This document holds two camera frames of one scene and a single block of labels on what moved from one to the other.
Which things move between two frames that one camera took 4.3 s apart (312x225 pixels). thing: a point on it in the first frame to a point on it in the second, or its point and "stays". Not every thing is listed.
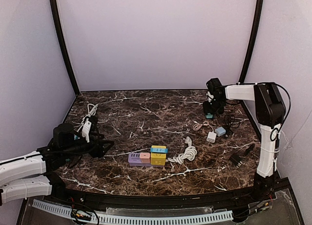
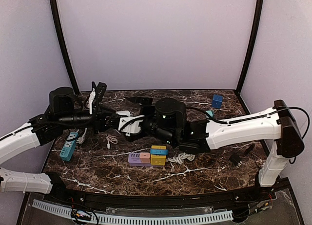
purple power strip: (134, 159) stays
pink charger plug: (145, 157) stays
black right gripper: (210, 107) to (148, 108)
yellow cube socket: (158, 159) stays
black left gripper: (96, 147) to (101, 120)
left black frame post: (54, 13) stays
